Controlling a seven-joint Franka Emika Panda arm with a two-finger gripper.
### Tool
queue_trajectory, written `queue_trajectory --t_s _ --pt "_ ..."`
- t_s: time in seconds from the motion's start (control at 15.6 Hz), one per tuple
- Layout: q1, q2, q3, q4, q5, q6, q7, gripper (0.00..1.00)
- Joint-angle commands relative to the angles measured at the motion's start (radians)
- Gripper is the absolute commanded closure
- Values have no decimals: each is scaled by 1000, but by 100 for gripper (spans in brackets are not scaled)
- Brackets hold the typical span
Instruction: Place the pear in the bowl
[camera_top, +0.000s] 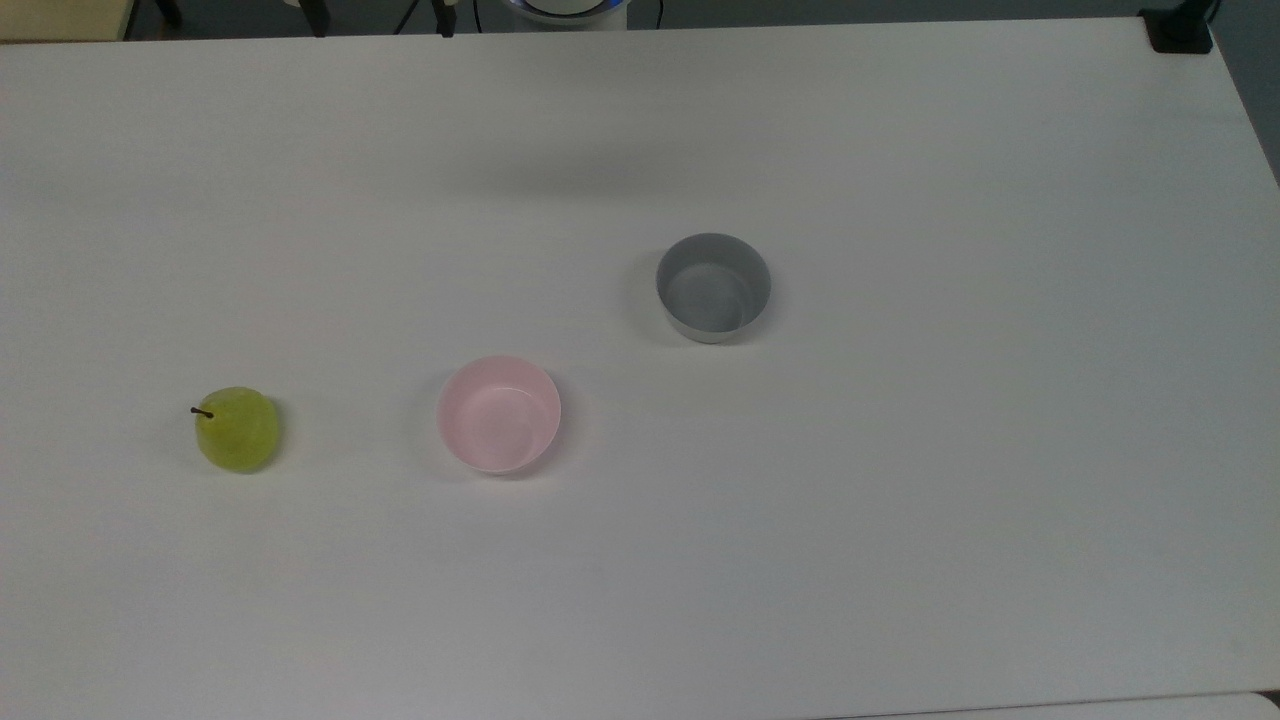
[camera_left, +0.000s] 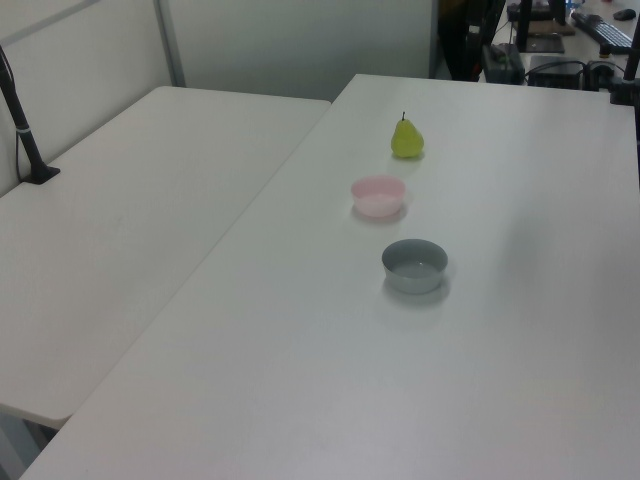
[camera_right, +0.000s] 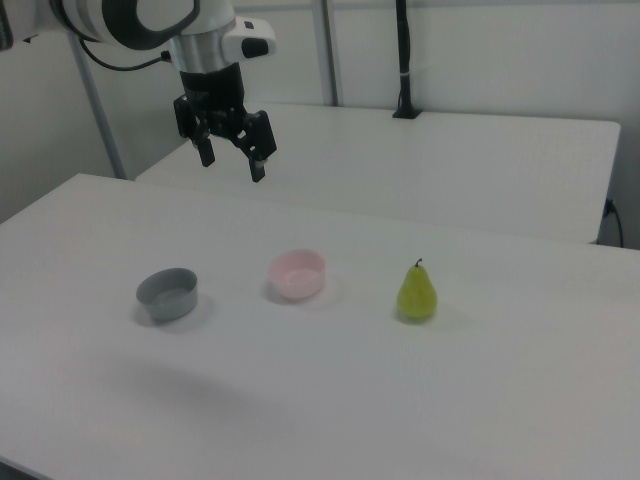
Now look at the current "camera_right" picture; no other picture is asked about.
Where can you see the slanted aluminium frame post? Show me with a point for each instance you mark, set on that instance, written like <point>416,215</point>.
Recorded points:
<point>100,115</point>

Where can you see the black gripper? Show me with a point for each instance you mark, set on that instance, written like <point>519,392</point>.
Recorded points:
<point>212,95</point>

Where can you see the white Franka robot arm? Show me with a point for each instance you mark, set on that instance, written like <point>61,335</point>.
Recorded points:
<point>125,20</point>

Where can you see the green pear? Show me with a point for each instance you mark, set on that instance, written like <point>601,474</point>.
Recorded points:
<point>417,300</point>

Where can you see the black camera stand pole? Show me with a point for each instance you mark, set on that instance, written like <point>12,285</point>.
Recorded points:
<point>405,50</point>

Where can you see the horizontal aluminium frame rail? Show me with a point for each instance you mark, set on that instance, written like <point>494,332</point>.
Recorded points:
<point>280,10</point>

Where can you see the upright aluminium frame post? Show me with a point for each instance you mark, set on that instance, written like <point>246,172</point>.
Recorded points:
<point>327,50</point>

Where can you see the white table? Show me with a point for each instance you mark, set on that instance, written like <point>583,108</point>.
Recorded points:
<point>450,170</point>

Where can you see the grey plastic bowl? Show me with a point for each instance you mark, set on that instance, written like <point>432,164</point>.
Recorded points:
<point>170,305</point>

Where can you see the pink plastic bowl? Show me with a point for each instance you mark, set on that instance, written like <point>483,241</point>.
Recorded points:
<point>297,287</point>

